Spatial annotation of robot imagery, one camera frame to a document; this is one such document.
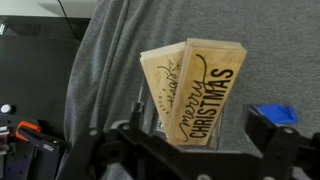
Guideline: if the black robot table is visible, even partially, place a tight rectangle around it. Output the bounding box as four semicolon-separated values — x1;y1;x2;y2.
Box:
0;14;92;180

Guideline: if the black hanging cable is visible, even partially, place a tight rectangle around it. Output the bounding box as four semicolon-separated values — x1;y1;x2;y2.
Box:
57;0;83;43

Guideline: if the grey table cloth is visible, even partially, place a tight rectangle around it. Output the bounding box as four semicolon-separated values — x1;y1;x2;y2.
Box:
54;0;320;180

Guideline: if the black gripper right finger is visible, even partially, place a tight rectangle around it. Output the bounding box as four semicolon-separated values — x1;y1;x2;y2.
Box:
243;104;320;180

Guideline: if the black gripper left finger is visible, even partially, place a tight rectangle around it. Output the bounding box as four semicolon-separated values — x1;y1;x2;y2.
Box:
56;101;188;180

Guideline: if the wooden Merry Christmas stamp block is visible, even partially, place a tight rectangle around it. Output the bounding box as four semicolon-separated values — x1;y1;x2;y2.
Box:
165;37;248;147

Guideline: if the orange black clamp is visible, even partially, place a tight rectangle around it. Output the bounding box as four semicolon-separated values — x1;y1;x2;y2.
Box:
14;120;43;143

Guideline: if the wooden thanks stamp block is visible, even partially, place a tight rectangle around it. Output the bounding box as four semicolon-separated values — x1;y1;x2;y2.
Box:
139;41;186;134

